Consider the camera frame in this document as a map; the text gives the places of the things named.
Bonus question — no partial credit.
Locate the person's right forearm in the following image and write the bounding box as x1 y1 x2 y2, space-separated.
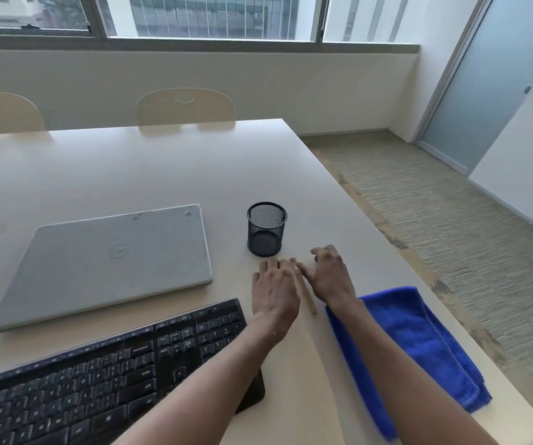
326 299 499 445

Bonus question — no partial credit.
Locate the black mesh pen holder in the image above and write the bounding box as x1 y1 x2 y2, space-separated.
246 201 289 257

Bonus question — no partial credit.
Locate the silver laptop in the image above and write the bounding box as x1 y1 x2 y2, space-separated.
0 203 215 334

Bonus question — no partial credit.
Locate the blue microfibre cloth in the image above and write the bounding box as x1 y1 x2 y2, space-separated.
325 286 493 443

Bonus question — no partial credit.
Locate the person's left hand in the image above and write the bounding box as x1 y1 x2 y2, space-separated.
251 257 302 339

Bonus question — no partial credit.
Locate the grey window frame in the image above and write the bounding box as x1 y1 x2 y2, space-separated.
0 0 421 54

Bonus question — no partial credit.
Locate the person's right hand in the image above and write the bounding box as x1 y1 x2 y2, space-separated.
296 245 360 311

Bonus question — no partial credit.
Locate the person's left forearm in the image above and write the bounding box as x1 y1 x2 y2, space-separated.
111 315 295 445

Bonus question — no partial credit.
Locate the black keyboard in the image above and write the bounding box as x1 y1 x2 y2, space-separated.
0 298 267 445

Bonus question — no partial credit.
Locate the cream perforated chair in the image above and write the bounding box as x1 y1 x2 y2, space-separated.
0 91 47 137
135 87 237 127

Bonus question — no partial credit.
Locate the frosted glass door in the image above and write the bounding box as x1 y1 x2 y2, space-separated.
414 0 533 176

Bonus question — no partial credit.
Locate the small wooden brush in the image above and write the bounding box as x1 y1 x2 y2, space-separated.
294 268 318 316

